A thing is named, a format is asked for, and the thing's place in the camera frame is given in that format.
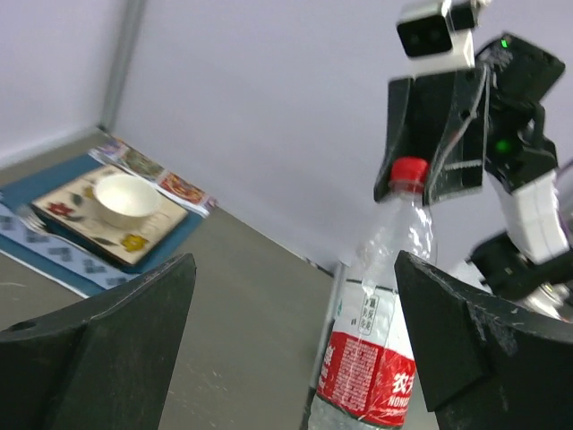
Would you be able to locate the metal frame post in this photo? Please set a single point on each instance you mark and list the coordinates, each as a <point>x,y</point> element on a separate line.
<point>128,36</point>

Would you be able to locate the white ceramic bowl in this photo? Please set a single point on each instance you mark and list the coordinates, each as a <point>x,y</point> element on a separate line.
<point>125,201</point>

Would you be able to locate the red bottle cap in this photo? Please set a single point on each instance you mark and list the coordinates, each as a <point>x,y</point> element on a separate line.
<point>409,169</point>

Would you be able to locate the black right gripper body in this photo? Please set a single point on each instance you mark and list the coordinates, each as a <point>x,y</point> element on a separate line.
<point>519,75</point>

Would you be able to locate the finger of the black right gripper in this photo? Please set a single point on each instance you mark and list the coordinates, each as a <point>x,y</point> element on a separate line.
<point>401,140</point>
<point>461,99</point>

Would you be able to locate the silver fork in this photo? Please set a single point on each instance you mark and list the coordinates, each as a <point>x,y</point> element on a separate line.
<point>32,221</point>

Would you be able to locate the clear bottle with red label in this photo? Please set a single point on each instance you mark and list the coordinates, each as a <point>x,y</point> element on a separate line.
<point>368,368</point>

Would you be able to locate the square floral plate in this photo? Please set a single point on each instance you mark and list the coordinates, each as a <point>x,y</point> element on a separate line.
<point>73,207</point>

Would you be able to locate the blue patterned placemat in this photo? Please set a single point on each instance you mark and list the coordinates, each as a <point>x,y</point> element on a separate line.
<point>78,265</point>

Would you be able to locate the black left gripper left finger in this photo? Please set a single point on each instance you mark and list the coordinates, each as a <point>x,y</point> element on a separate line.
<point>103,363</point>

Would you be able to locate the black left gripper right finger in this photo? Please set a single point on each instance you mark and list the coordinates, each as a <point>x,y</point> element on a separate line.
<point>484,362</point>

